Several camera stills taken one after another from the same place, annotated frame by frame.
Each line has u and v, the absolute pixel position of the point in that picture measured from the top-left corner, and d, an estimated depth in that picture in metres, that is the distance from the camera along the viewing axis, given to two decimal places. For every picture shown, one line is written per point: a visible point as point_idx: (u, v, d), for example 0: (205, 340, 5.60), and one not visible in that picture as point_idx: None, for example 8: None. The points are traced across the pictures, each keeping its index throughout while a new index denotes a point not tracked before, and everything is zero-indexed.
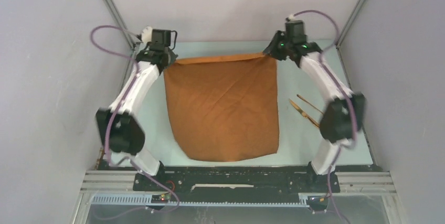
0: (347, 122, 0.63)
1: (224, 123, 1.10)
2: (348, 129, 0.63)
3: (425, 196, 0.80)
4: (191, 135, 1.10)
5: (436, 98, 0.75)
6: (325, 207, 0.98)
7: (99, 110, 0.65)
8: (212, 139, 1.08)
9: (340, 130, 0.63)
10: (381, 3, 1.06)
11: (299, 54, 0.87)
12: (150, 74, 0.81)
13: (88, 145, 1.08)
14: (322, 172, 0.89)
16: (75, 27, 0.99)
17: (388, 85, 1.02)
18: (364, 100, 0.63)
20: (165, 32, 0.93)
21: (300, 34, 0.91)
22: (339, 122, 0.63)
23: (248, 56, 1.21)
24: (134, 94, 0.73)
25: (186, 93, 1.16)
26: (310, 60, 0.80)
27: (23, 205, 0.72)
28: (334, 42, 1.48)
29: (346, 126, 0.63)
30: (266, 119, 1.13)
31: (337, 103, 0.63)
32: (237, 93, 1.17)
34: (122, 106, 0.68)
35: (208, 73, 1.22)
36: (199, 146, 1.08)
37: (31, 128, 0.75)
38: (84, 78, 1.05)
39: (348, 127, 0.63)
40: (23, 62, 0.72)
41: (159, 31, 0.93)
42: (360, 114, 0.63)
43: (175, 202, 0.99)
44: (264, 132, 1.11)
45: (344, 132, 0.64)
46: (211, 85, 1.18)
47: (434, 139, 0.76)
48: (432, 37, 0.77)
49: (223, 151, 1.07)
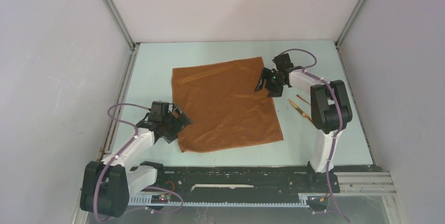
0: (332, 111, 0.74)
1: (223, 116, 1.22)
2: (335, 119, 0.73)
3: (426, 195, 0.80)
4: (190, 131, 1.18)
5: (436, 97, 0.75)
6: (325, 207, 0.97)
7: (92, 163, 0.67)
8: (211, 132, 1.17)
9: (329, 119, 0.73)
10: (381, 2, 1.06)
11: (287, 75, 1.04)
12: (146, 138, 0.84)
13: (87, 145, 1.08)
14: (322, 170, 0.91)
16: (75, 27, 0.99)
17: (388, 85, 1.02)
18: (343, 84, 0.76)
20: (164, 103, 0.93)
21: (287, 63, 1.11)
22: (327, 111, 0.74)
23: (246, 62, 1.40)
24: (129, 152, 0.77)
25: (191, 95, 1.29)
26: (294, 74, 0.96)
27: (22, 205, 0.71)
28: (334, 42, 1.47)
29: (334, 114, 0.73)
30: (264, 113, 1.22)
31: (319, 89, 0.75)
32: (234, 91, 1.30)
34: (115, 160, 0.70)
35: (209, 77, 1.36)
36: (198, 140, 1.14)
37: (31, 127, 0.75)
38: (83, 78, 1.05)
39: (335, 116, 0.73)
40: (23, 61, 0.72)
41: (158, 104, 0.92)
42: (342, 99, 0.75)
43: (179, 203, 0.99)
44: (261, 124, 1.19)
45: (334, 120, 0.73)
46: (211, 87, 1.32)
47: (434, 138, 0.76)
48: (432, 36, 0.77)
49: (222, 142, 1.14)
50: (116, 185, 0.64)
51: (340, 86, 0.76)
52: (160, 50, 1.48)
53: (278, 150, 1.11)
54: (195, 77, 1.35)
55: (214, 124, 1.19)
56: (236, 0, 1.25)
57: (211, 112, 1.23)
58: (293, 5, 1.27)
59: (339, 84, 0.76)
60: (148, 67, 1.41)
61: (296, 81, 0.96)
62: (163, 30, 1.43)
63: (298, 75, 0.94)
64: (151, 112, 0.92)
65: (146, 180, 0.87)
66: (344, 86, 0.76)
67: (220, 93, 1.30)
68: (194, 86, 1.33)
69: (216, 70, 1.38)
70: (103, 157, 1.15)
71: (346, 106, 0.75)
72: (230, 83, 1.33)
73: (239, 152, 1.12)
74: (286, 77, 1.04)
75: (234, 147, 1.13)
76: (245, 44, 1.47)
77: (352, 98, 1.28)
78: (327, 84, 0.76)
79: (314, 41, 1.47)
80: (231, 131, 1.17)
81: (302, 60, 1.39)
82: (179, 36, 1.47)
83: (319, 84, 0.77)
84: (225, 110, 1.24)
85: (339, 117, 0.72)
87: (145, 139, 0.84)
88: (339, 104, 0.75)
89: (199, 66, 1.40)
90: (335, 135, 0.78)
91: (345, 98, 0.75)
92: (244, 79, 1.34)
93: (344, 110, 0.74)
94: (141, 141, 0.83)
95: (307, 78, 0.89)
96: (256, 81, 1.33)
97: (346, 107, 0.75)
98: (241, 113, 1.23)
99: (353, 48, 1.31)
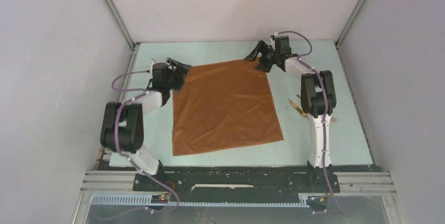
0: (319, 97, 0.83)
1: (224, 115, 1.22)
2: (321, 104, 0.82)
3: (426, 195, 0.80)
4: (190, 130, 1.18)
5: (436, 97, 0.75)
6: (325, 207, 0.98)
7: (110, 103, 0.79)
8: (211, 131, 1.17)
9: (315, 104, 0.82)
10: (381, 1, 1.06)
11: (283, 62, 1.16)
12: (155, 97, 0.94)
13: (88, 145, 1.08)
14: (320, 164, 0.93)
16: (75, 27, 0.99)
17: (388, 84, 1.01)
18: (331, 74, 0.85)
20: (162, 69, 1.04)
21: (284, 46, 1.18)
22: (314, 98, 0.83)
23: (247, 61, 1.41)
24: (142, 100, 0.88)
25: (191, 95, 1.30)
26: (289, 61, 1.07)
27: (22, 205, 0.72)
28: (334, 42, 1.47)
29: (319, 98, 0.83)
30: (264, 113, 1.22)
31: (308, 77, 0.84)
32: (234, 91, 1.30)
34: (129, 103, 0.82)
35: (209, 77, 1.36)
36: (198, 139, 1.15)
37: (30, 128, 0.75)
38: (83, 78, 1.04)
39: (321, 102, 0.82)
40: (23, 61, 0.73)
41: (158, 70, 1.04)
42: (328, 87, 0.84)
43: (174, 203, 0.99)
44: (261, 124, 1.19)
45: (320, 105, 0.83)
46: (212, 87, 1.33)
47: (434, 138, 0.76)
48: (431, 37, 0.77)
49: (222, 141, 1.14)
50: (134, 122, 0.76)
51: (328, 75, 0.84)
52: (160, 49, 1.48)
53: (278, 151, 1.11)
54: (196, 77, 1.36)
55: (214, 123, 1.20)
56: (236, 0, 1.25)
57: (211, 111, 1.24)
58: (293, 4, 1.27)
59: (327, 74, 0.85)
60: (148, 67, 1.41)
61: (290, 67, 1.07)
62: (163, 29, 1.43)
63: (293, 62, 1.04)
64: (154, 78, 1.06)
65: (150, 165, 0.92)
66: (331, 76, 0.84)
67: (220, 93, 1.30)
68: (195, 85, 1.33)
69: (216, 70, 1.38)
70: (103, 157, 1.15)
71: (331, 94, 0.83)
72: (230, 83, 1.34)
73: (239, 152, 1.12)
74: (282, 64, 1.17)
75: (235, 146, 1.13)
76: (245, 44, 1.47)
77: (352, 98, 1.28)
78: (317, 74, 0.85)
79: (314, 41, 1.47)
80: (231, 131, 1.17)
81: (305, 46, 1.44)
82: (179, 36, 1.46)
83: (310, 74, 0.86)
84: (225, 109, 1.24)
85: (325, 103, 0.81)
87: (154, 97, 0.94)
88: (325, 92, 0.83)
89: (199, 65, 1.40)
90: (323, 119, 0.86)
91: (330, 87, 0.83)
92: (245, 80, 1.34)
93: (329, 97, 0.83)
94: (154, 96, 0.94)
95: (299, 66, 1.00)
96: (257, 81, 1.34)
97: (332, 95, 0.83)
98: (241, 112, 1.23)
99: (353, 49, 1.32)
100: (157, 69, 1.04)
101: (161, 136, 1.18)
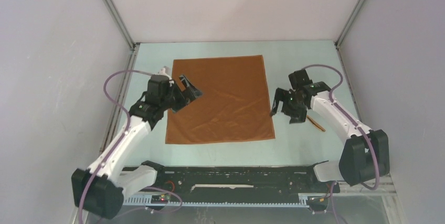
0: (368, 164, 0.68)
1: (218, 109, 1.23)
2: (370, 172, 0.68)
3: (426, 195, 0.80)
4: (185, 123, 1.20)
5: (436, 97, 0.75)
6: (325, 207, 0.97)
7: (79, 171, 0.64)
8: (204, 125, 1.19)
9: (363, 174, 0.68)
10: (381, 1, 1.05)
11: (307, 93, 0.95)
12: (136, 133, 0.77)
13: (88, 145, 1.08)
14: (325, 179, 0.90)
16: (75, 27, 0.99)
17: (389, 84, 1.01)
18: (385, 136, 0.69)
20: (161, 83, 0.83)
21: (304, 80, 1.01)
22: (362, 167, 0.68)
23: (246, 60, 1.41)
24: (118, 154, 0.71)
25: None
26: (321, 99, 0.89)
27: (23, 204, 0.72)
28: (334, 42, 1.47)
29: (369, 167, 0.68)
30: (258, 110, 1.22)
31: (358, 145, 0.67)
32: (230, 87, 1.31)
34: (102, 167, 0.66)
35: (208, 72, 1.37)
36: (192, 132, 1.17)
37: (30, 128, 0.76)
38: (83, 78, 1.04)
39: (370, 170, 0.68)
40: (23, 61, 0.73)
41: (155, 83, 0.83)
42: (381, 153, 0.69)
43: (177, 203, 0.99)
44: (255, 121, 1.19)
45: (368, 174, 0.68)
46: (210, 82, 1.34)
47: (434, 139, 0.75)
48: (431, 37, 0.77)
49: (214, 135, 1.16)
50: (104, 199, 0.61)
51: (381, 138, 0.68)
52: (160, 49, 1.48)
53: (278, 151, 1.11)
54: (194, 70, 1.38)
55: (208, 116, 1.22)
56: (236, 0, 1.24)
57: (207, 105, 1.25)
58: (293, 4, 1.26)
59: (380, 138, 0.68)
60: (147, 67, 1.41)
61: (322, 110, 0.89)
62: (163, 30, 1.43)
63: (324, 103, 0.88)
64: (149, 92, 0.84)
65: (144, 182, 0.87)
66: (385, 139, 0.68)
67: (216, 88, 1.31)
68: (193, 78, 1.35)
69: (214, 67, 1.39)
70: None
71: (384, 163, 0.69)
72: (227, 80, 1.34)
73: (231, 147, 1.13)
74: (306, 95, 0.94)
75: (226, 140, 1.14)
76: (245, 44, 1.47)
77: (352, 98, 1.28)
78: (366, 136, 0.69)
79: (314, 41, 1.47)
80: (224, 126, 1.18)
81: (307, 44, 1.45)
82: (179, 36, 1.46)
83: (359, 137, 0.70)
84: (220, 105, 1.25)
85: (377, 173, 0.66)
87: (136, 132, 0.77)
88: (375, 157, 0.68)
89: (200, 61, 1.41)
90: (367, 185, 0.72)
91: (384, 155, 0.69)
92: (242, 77, 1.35)
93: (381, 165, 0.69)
94: (134, 135, 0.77)
95: (335, 111, 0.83)
96: (255, 80, 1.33)
97: (384, 163, 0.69)
98: (235, 108, 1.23)
99: (353, 48, 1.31)
100: (154, 82, 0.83)
101: (161, 136, 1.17)
